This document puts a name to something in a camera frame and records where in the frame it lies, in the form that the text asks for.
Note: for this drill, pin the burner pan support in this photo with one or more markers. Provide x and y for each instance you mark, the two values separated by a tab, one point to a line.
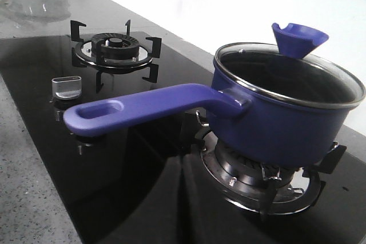
270	203
82	56

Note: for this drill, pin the black glass gas cooktop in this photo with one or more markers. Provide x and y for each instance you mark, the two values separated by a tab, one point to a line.
146	146

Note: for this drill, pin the black gas burner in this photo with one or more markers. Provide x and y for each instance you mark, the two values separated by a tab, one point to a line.
246	170
116	46

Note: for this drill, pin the right black gas burner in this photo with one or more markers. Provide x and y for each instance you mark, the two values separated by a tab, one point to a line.
246	170

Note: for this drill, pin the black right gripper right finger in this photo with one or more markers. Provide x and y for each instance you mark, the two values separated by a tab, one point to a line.
213	218

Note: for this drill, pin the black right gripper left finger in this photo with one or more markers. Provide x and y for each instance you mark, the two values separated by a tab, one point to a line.
155	220

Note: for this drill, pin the right burner pan support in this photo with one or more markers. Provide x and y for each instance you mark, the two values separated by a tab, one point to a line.
270	203

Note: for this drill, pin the left burner pan support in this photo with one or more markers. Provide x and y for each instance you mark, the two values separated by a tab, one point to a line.
82	56

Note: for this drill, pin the silver left stove knob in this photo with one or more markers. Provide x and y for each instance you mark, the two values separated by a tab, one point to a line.
67	88

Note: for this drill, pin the left black gas burner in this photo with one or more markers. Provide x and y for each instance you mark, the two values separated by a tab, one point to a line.
116	46

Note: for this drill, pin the blue saucepan with handle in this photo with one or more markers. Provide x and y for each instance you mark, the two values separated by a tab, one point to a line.
260	128

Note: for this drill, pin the glass lid with blue knob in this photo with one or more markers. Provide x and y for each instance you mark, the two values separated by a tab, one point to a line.
288	71

